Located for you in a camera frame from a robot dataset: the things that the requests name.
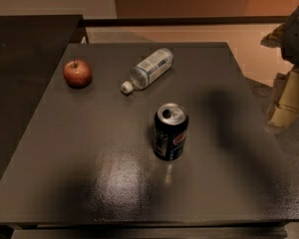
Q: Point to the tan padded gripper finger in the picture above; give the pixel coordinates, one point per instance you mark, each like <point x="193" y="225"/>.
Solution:
<point x="284" y="106"/>
<point x="274" y="38"/>

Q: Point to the grey robot gripper body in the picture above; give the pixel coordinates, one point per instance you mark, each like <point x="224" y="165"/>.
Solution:
<point x="296" y="39"/>

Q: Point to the black pepsi can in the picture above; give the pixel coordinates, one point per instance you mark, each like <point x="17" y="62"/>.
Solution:
<point x="170" y="126"/>

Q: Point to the clear plastic water bottle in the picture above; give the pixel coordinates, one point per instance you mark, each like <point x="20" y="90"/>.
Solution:
<point x="148" y="70"/>

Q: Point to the red apple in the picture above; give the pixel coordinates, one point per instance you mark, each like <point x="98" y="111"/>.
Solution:
<point x="77" y="73"/>

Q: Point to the dark side table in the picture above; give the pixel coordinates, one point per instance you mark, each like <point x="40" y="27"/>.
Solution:
<point x="31" y="48"/>

